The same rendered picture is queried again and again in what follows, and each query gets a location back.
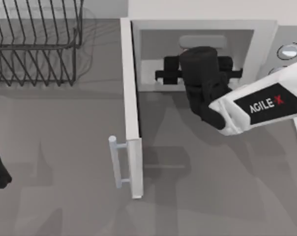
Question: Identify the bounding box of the pale microwave oven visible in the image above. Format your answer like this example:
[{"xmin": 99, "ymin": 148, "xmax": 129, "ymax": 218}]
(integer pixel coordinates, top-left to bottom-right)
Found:
[{"xmin": 129, "ymin": 19, "xmax": 297, "ymax": 159}]

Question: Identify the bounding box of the round microwave knob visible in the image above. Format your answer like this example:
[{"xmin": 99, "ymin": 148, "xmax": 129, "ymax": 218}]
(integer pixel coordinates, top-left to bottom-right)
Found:
[
  {"xmin": 267, "ymin": 65, "xmax": 290, "ymax": 76},
  {"xmin": 276, "ymin": 42, "xmax": 297, "ymax": 60}
]

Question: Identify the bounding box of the white microwave door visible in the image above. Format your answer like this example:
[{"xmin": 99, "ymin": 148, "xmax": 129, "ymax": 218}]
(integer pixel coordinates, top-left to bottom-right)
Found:
[{"xmin": 119, "ymin": 17, "xmax": 145, "ymax": 200}]

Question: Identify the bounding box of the dark wire dish rack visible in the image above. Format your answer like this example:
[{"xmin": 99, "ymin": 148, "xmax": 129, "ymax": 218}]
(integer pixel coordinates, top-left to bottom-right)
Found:
[{"xmin": 0, "ymin": 0, "xmax": 85, "ymax": 87}]

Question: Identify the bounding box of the pale metal door handle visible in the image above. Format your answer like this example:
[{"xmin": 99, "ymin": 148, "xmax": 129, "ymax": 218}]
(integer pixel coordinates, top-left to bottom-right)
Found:
[{"xmin": 108, "ymin": 135, "xmax": 128, "ymax": 190}]

